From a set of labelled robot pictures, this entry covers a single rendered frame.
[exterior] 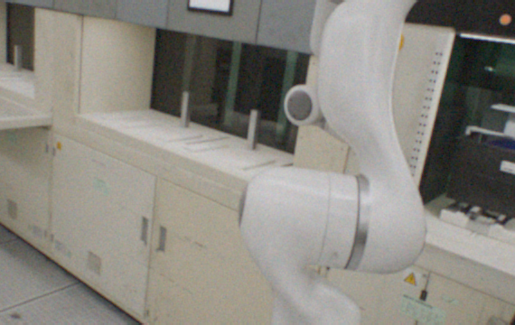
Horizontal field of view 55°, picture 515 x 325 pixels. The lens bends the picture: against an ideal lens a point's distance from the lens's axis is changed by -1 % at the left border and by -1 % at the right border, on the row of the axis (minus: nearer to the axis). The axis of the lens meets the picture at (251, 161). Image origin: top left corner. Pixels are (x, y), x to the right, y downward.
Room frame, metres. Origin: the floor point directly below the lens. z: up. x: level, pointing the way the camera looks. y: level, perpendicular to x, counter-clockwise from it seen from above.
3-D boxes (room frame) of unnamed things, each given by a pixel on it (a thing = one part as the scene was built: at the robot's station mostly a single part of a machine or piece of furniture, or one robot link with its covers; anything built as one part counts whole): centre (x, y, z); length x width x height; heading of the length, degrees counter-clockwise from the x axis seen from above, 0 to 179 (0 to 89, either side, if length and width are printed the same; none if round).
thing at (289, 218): (0.59, -0.08, 1.07); 0.19 x 0.12 x 0.24; 89
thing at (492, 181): (1.38, -0.71, 1.06); 0.24 x 0.20 x 0.32; 54
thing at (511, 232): (1.38, -0.71, 0.89); 0.22 x 0.21 x 0.04; 144
